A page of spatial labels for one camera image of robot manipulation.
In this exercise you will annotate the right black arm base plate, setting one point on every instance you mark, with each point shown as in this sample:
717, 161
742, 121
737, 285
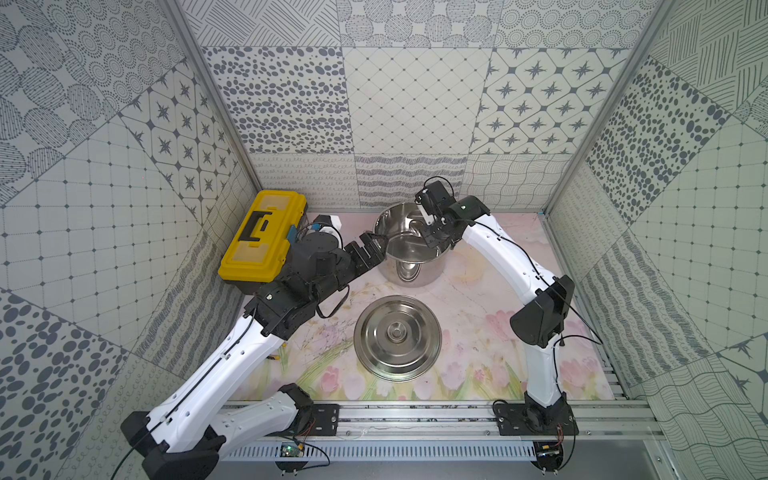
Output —
522, 419

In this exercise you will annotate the yellow black toolbox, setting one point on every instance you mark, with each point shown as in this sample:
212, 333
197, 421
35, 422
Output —
259, 249

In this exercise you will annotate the left small circuit board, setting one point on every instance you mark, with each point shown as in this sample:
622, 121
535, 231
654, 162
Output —
291, 450

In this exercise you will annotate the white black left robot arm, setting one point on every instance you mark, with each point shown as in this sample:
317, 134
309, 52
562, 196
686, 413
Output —
185, 436

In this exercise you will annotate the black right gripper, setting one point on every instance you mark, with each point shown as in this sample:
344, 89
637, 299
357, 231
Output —
432, 242

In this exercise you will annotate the aluminium mounting rail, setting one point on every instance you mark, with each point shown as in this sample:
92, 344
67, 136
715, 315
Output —
443, 420

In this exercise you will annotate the stainless steel pot lid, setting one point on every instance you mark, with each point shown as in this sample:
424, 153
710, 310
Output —
397, 338

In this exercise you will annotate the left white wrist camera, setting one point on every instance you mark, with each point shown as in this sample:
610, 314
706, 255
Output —
325, 223

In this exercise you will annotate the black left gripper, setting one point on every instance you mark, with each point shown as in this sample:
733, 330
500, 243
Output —
361, 258

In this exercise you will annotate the right small circuit board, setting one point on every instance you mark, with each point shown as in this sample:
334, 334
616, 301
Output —
548, 456

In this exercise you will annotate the small circuit board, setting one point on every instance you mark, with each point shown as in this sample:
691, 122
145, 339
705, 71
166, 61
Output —
291, 450
548, 456

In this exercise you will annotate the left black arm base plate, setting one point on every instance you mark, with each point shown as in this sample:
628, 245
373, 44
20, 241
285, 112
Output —
315, 420

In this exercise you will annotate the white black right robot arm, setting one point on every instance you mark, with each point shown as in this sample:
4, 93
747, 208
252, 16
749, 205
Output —
545, 297

